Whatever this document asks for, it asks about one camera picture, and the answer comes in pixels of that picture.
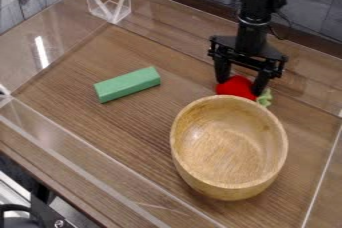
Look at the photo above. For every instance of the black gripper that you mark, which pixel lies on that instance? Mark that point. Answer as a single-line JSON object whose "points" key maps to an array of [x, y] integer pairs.
{"points": [[230, 51]]}

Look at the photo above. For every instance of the red felt strawberry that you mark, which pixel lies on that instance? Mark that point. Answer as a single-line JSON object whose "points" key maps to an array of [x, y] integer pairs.
{"points": [[238, 86]]}

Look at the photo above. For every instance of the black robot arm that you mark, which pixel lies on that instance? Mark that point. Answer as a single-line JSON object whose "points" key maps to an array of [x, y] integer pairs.
{"points": [[254, 17]]}

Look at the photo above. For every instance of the wooden bowl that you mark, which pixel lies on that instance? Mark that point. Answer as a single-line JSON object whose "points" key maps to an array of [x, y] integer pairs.
{"points": [[229, 147]]}

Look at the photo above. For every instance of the green rectangular block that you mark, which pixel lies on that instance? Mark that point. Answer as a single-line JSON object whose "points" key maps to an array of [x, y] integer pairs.
{"points": [[127, 84]]}

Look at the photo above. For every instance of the clear acrylic enclosure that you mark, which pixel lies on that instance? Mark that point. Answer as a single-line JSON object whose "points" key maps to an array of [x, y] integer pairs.
{"points": [[102, 153]]}

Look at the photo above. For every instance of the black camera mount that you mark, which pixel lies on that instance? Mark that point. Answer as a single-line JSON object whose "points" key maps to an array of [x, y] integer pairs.
{"points": [[31, 214]]}

